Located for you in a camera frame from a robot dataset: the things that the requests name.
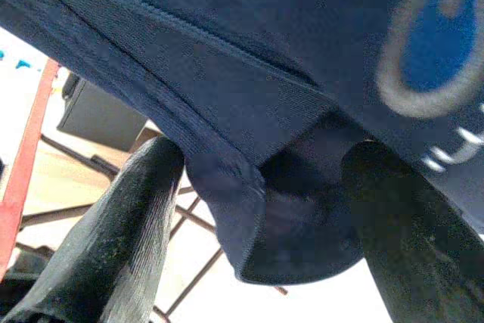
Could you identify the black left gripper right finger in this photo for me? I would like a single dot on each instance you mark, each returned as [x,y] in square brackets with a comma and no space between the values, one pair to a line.
[416,262]

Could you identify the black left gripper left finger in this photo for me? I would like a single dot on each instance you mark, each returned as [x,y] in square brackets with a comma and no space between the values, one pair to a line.
[106,255]

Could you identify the dark polo shirt red collar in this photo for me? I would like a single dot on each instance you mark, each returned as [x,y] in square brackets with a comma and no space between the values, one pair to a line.
[246,73]

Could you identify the marble table red edge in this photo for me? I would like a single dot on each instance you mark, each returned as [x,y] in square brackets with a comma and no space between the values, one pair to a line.
[32,137]

